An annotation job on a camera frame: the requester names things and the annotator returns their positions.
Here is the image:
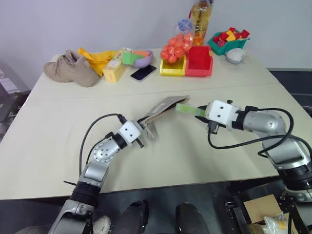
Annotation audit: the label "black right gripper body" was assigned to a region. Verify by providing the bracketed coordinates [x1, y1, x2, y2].
[204, 104, 212, 123]

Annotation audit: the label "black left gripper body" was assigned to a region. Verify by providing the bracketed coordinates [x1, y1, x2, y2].
[138, 120, 148, 136]

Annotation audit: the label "green stick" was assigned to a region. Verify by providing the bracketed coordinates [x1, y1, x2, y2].
[175, 103, 207, 117]

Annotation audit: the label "beige grid fabric pouch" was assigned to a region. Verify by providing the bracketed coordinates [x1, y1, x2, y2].
[139, 95, 191, 142]

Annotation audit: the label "red plastic storage bin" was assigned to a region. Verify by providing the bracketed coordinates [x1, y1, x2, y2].
[184, 45, 215, 78]

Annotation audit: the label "black smartphone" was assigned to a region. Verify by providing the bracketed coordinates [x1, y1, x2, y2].
[130, 64, 157, 83]

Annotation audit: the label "yellow plastic storage bin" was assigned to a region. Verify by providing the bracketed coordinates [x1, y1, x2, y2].
[159, 54, 188, 77]

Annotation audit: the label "yellow printed carton box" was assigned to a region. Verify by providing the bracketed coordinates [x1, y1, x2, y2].
[102, 47, 134, 84]

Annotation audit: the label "purple bowl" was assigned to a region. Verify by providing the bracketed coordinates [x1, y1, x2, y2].
[126, 49, 154, 69]

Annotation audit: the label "bag of orange balls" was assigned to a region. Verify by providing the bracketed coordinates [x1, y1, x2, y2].
[160, 19, 196, 65]

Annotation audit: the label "orange sponge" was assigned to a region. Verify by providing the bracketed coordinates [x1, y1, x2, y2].
[133, 50, 152, 58]

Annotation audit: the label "green plastic storage bin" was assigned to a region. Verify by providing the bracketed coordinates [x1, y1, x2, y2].
[207, 31, 252, 57]

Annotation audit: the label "yellow crumpled cloth bag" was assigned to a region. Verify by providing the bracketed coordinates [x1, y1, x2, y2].
[77, 47, 120, 78]

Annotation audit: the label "tall clear bag yellow snacks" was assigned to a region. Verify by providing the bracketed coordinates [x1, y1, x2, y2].
[189, 0, 213, 47]

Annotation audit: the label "beige suede shoe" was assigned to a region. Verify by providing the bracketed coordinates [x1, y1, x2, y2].
[43, 49, 100, 88]

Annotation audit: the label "white sneaker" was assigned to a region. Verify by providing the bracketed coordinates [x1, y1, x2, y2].
[93, 215, 112, 234]

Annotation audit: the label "brown cardboard box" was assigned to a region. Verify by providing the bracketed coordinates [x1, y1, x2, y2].
[243, 193, 289, 234]

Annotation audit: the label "clear bag with yellow pieces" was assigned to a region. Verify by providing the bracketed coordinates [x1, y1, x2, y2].
[264, 211, 290, 232]

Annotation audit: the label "dark shelf unit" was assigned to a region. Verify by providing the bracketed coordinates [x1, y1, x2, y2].
[0, 60, 30, 143]

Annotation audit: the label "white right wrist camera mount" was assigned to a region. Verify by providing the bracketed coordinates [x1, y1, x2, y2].
[206, 99, 241, 129]

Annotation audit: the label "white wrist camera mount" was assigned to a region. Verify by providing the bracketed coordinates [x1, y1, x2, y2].
[118, 120, 143, 147]
[206, 99, 241, 129]

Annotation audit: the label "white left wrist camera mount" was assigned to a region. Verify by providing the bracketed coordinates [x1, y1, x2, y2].
[118, 120, 143, 147]

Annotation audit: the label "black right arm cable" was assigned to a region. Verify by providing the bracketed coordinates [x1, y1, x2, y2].
[206, 106, 294, 159]

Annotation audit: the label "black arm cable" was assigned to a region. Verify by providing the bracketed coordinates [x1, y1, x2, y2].
[206, 106, 294, 159]
[78, 113, 128, 176]

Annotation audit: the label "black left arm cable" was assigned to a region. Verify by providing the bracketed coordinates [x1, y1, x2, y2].
[78, 113, 128, 176]

